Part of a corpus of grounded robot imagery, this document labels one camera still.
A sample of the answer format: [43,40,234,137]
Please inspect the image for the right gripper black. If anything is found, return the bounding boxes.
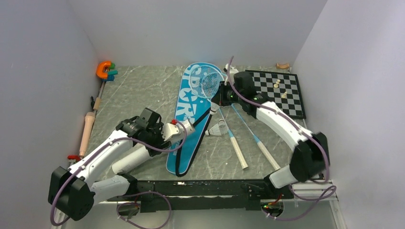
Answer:
[211,81,244,107]

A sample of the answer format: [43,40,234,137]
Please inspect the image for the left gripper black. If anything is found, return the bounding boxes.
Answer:
[144,122,172,156]

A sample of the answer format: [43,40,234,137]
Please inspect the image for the white shuttlecock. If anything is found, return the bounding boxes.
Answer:
[210,103,220,115]
[205,125,221,136]
[218,119,228,135]

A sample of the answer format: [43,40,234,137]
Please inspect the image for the blue badminton racket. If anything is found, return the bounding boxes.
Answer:
[189,64,248,169]
[200,73,281,170]

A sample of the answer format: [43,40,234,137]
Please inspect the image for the blue badminton racket front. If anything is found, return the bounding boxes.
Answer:
[189,64,248,169]

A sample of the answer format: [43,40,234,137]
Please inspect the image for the blue racket carry bag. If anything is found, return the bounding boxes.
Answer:
[166,62,223,177]

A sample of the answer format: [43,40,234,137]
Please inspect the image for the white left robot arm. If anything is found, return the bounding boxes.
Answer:
[48,108,170,226]

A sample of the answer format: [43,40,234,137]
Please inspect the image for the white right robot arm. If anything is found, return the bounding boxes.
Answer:
[210,72,330,198]

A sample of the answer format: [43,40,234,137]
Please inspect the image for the beige chess pawn rear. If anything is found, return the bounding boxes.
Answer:
[273,79,281,88]

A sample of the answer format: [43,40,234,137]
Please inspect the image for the beige chess pawn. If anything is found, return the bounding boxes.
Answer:
[273,79,281,88]
[281,91,288,98]

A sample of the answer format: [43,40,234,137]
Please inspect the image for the beige chess pawn front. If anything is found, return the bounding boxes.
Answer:
[281,91,288,98]

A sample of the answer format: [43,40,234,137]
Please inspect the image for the black white chessboard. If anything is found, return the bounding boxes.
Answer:
[247,70,307,119]

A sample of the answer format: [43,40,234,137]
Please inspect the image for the beige toy microphone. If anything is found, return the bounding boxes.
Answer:
[79,112,95,158]

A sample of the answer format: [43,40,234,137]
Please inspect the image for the green teal toy blocks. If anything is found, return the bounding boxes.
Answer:
[102,63,118,82]

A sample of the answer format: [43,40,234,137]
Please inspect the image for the wooden arch block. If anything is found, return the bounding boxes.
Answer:
[276,63,290,69]

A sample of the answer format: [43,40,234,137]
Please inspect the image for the orange letter C toy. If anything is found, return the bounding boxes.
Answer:
[96,61,112,80]

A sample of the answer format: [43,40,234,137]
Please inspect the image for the red clamp knob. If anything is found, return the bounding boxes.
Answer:
[67,155,81,163]

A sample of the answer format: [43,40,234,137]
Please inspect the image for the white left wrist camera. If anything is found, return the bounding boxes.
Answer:
[161,119,187,144]

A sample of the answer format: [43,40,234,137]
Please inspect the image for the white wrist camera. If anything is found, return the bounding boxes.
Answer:
[161,119,187,144]
[224,64,239,85]

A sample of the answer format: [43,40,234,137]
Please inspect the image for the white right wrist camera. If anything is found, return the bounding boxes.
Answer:
[224,64,239,85]

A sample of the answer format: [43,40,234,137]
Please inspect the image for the wooden handled tool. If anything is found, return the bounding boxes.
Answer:
[91,82,106,113]

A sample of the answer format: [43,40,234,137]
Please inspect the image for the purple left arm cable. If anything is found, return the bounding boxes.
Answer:
[50,120,188,229]

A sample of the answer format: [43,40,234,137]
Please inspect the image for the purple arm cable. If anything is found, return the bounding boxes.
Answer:
[50,120,188,229]
[226,56,337,222]

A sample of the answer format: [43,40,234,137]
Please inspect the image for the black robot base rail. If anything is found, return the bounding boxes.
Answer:
[109,179,294,213]

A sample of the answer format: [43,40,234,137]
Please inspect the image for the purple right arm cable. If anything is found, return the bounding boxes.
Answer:
[226,56,337,222]

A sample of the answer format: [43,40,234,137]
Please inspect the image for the aluminium frame rail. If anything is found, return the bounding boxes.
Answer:
[50,180,337,227]

